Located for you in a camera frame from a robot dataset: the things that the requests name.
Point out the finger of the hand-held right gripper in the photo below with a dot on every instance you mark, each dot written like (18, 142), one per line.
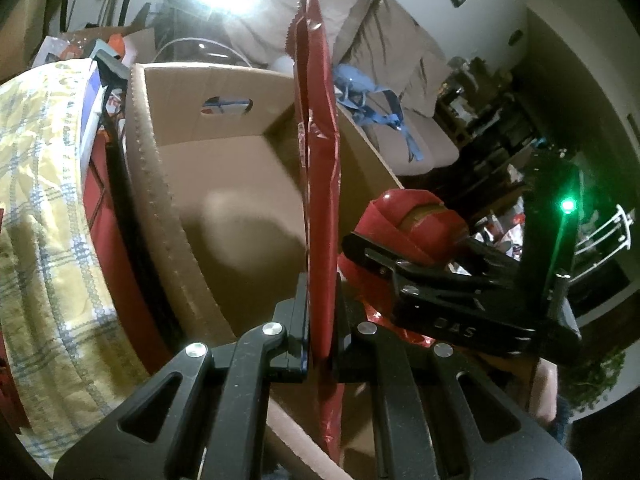
(425, 260)
(440, 292)

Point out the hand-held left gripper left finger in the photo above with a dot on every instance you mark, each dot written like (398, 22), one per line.
(300, 320)

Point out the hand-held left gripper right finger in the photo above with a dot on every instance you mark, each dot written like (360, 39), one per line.
(345, 340)

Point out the red rounded tin case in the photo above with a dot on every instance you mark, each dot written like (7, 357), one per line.
(410, 215)

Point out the red foil pouch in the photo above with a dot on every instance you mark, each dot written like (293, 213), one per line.
(320, 160)

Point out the cardboard box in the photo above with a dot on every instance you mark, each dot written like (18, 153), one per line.
(225, 185)

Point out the person's right forearm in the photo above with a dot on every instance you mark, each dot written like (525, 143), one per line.
(545, 390)

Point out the beige sofa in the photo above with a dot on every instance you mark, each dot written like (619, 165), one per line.
(425, 135)

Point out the green plant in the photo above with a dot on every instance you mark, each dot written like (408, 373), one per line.
(595, 380)

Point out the small beige sofa cushion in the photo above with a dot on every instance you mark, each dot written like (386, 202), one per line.
(430, 85)

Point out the red board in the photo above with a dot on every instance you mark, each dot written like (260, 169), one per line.
(120, 260)

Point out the medium beige sofa cushion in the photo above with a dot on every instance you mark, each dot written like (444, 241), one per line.
(385, 50)

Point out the yellow checked tablecloth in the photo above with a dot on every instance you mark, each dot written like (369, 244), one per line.
(40, 210)

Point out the large beige sofa cushion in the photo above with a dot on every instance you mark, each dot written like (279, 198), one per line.
(260, 30)

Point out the carton of assorted clutter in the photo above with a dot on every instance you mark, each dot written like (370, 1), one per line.
(100, 42)

